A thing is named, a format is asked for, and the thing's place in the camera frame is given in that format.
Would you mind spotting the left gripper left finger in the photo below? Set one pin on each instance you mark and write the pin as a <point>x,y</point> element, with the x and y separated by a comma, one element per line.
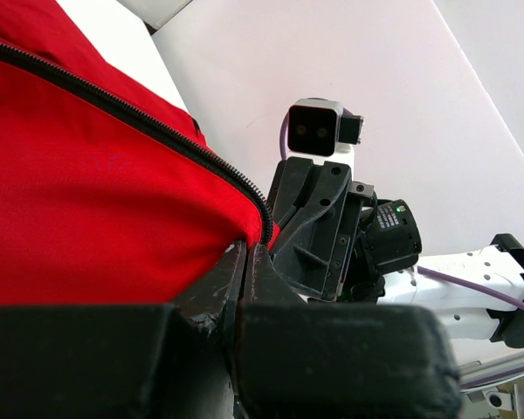
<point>121,361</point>

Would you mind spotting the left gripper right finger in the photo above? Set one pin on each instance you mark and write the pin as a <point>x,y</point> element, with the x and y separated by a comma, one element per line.
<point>328,360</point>

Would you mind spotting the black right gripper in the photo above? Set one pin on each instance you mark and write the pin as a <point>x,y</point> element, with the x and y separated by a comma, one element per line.
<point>323,224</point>

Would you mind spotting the red hooded jacket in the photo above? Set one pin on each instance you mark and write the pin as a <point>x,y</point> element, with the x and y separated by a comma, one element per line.
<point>108,193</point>

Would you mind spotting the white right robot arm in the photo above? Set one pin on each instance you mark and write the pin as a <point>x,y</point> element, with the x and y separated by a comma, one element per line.
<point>476,294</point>

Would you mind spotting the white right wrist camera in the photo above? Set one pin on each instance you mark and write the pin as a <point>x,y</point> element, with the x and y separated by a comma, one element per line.
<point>321,129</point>

